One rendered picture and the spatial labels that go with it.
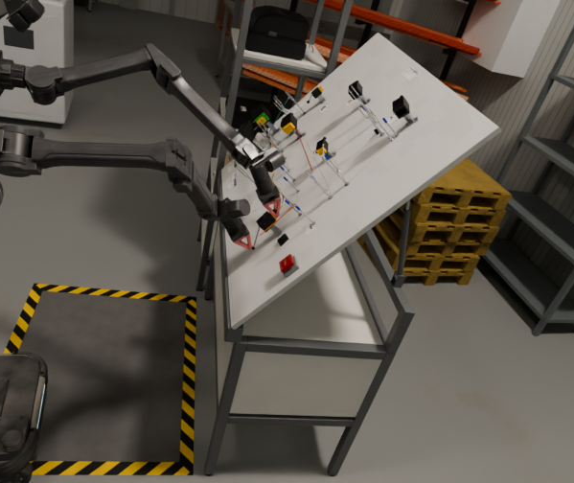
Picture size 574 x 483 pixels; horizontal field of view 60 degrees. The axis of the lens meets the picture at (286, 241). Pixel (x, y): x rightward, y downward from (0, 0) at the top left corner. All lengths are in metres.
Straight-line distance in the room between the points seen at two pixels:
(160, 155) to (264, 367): 0.92
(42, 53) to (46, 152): 3.55
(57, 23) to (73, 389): 3.08
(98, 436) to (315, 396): 0.99
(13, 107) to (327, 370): 3.85
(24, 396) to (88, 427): 0.34
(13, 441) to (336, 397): 1.17
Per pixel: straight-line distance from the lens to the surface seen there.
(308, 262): 1.60
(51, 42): 4.79
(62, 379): 2.68
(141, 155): 1.26
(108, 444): 2.45
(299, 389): 1.98
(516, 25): 5.01
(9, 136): 1.33
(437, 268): 3.88
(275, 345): 1.78
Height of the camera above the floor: 2.03
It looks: 32 degrees down
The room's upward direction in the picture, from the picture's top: 15 degrees clockwise
